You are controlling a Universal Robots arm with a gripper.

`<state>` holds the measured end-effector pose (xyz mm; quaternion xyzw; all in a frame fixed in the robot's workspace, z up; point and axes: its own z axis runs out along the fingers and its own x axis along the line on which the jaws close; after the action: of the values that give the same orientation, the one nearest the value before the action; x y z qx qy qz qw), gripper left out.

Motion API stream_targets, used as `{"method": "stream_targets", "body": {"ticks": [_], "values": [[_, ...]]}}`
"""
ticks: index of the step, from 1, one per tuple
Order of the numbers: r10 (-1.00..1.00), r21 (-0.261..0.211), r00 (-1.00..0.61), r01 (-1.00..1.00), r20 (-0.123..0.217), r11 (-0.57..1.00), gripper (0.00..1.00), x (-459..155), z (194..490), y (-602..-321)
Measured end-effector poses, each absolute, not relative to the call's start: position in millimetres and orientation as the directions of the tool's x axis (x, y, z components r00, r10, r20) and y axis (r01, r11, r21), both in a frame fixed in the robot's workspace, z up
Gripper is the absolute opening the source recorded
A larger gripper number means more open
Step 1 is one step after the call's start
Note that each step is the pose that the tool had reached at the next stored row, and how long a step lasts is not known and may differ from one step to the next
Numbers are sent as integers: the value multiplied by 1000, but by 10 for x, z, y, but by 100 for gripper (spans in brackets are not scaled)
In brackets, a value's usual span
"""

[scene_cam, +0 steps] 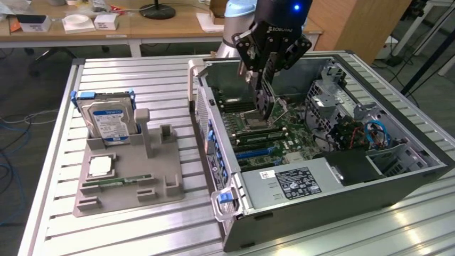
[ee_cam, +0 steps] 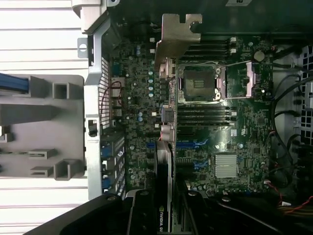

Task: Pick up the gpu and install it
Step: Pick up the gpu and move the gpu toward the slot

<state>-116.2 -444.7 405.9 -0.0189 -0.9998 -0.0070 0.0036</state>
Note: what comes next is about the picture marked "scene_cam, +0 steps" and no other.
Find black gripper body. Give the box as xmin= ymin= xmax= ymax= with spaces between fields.
xmin=253 ymin=0 xmax=315 ymax=41

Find black low-profile graphics card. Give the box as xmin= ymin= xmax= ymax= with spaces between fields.
xmin=243 ymin=45 xmax=277 ymax=122

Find white paper sheet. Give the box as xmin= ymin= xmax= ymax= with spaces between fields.
xmin=196 ymin=12 xmax=225 ymax=33

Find brown cardboard box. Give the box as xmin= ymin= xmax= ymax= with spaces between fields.
xmin=208 ymin=0 xmax=228 ymax=19

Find wooden cabinet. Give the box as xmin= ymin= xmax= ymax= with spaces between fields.
xmin=308 ymin=0 xmax=415 ymax=65

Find silver metal drive cage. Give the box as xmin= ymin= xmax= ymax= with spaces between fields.
xmin=304 ymin=63 xmax=387 ymax=127

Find silver socket cover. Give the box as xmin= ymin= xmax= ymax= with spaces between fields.
xmin=272 ymin=98 xmax=291 ymax=122

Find black lamp base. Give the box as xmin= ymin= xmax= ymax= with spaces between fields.
xmin=139 ymin=0 xmax=177 ymax=20

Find CPU socket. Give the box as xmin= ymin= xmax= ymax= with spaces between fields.
xmin=240 ymin=110 xmax=271 ymax=131

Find green motherboard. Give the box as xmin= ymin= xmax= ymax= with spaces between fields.
xmin=212 ymin=89 xmax=320 ymax=171

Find green RAM stick white label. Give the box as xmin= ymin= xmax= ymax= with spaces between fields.
xmin=236 ymin=132 xmax=288 ymax=146

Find silver chipset heatsink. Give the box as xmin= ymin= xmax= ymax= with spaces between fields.
xmin=285 ymin=152 xmax=307 ymax=163

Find blue expansion slot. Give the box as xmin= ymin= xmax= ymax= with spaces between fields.
xmin=235 ymin=148 xmax=272 ymax=158

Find small white box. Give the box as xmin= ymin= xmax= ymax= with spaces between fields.
xmin=93 ymin=13 xmax=119 ymax=30

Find black plastic air shroud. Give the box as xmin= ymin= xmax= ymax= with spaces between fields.
xmin=324 ymin=149 xmax=387 ymax=187

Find white square holder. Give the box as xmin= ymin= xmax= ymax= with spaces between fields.
xmin=61 ymin=14 xmax=96 ymax=34

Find grey metal disk bay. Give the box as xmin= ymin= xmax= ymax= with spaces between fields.
xmin=365 ymin=142 xmax=432 ymax=179

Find wooden desk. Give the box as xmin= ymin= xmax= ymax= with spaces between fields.
xmin=0 ymin=4 xmax=324 ymax=58

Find hard disk with blue carrier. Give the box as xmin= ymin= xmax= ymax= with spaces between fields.
xmin=69 ymin=90 xmax=143 ymax=147

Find silver power supply unit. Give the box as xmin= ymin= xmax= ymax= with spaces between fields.
xmin=232 ymin=157 xmax=344 ymax=211

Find white box with black top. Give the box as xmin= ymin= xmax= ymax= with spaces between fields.
xmin=16 ymin=14 xmax=52 ymax=33

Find open black PC case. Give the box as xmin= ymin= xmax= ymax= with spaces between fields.
xmin=187 ymin=52 xmax=449 ymax=253

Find grey parts rack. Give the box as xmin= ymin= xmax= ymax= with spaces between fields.
xmin=72 ymin=108 xmax=185 ymax=218

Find silver CPU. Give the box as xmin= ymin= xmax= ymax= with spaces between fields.
xmin=88 ymin=157 xmax=115 ymax=178

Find clear plastic bag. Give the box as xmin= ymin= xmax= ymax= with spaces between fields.
xmin=0 ymin=0 xmax=33 ymax=21

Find blue wire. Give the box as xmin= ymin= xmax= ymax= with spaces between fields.
xmin=364 ymin=119 xmax=392 ymax=150

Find blue floor cable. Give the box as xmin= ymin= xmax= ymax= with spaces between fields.
xmin=0 ymin=118 xmax=33 ymax=227

